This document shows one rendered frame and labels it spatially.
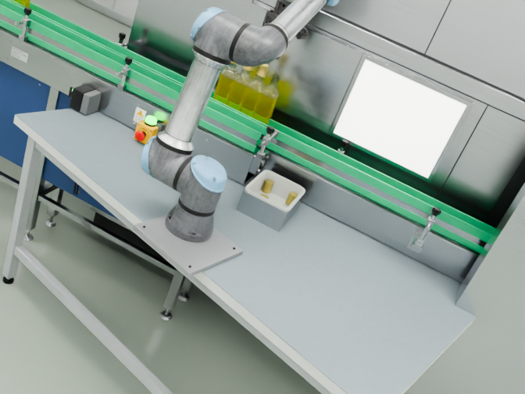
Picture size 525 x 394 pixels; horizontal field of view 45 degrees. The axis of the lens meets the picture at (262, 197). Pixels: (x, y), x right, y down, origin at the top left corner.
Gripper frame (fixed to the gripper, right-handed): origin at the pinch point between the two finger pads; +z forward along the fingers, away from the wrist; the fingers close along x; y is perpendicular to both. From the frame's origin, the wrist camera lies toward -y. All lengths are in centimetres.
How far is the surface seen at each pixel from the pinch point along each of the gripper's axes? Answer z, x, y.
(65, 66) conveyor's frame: 36, 36, 67
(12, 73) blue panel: 50, 43, 90
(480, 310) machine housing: 45, -24, -100
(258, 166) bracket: 37.0, 3.5, -12.9
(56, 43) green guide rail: 30, 37, 74
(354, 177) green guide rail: 29, -19, -39
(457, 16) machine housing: -34, -40, -38
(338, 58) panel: -4.3, -24.8, -9.5
